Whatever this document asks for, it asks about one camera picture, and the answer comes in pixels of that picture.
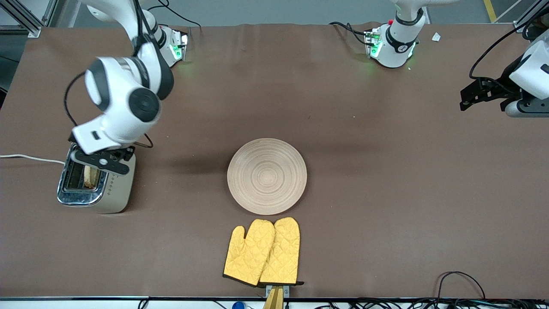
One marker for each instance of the round wooden plate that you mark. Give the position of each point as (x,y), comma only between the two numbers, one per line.
(266,176)

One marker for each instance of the small white paper scrap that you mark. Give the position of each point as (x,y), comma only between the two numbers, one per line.
(436,37)

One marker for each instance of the small blue round object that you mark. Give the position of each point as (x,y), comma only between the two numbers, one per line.
(238,305)

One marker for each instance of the brown bread slice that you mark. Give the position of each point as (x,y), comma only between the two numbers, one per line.
(89,177)

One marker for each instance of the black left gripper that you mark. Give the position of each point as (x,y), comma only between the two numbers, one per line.
(502,87)

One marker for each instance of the yellow quilted oven mitt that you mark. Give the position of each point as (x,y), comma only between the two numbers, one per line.
(285,253)
(248,253)

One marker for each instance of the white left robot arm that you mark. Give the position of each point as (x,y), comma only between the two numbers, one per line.
(399,47)

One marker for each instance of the aluminium frame profile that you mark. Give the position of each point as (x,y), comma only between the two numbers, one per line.
(34,31)
(521,26)

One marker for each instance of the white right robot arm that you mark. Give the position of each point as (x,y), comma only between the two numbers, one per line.
(124,94)

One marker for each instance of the beige chrome two-slot toaster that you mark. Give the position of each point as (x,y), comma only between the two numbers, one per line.
(118,193)

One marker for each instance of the yellow wooden stand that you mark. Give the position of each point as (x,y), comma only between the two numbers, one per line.
(273,300)

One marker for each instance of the grey metal bracket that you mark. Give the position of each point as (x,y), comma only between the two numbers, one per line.
(285,291)

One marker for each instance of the brown table cover cloth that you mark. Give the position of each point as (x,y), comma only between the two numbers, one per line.
(343,128)

